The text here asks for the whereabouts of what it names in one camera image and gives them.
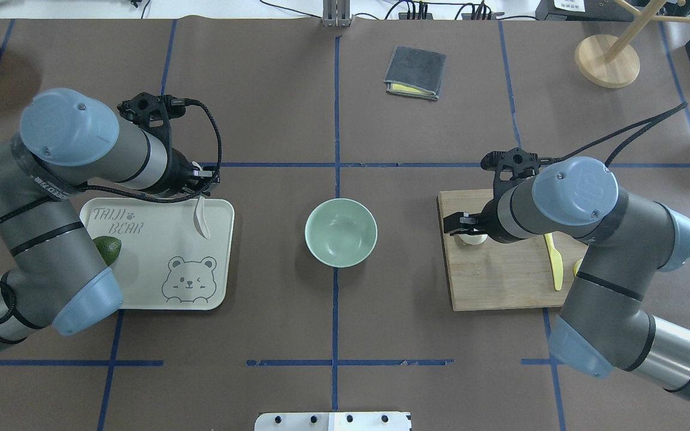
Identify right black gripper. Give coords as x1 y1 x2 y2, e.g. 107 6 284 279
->
444 200 501 242

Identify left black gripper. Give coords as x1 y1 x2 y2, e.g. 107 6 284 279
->
162 149 219 196

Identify white ceramic spoon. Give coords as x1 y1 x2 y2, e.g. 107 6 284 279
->
193 196 211 240

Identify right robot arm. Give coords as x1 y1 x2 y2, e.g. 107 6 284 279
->
443 149 690 401

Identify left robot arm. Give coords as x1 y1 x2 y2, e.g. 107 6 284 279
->
0 88 219 352

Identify light green bowl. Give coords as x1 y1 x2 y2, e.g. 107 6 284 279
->
304 198 379 268

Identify wooden cutting board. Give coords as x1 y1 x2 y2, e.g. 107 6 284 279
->
438 190 591 312

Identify cream bear tray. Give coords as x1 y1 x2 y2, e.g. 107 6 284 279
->
80 198 235 310

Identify yellow plastic knife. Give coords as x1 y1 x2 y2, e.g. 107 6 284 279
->
544 233 564 292

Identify green avocado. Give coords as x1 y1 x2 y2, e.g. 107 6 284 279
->
93 236 122 266

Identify grey folded cloth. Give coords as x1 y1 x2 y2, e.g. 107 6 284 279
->
383 45 447 101

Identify wooden mug tree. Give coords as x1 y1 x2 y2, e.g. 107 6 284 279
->
574 1 690 89

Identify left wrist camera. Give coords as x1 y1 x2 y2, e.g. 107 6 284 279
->
117 92 186 129

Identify aluminium frame post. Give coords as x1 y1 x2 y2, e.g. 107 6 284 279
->
321 0 352 28

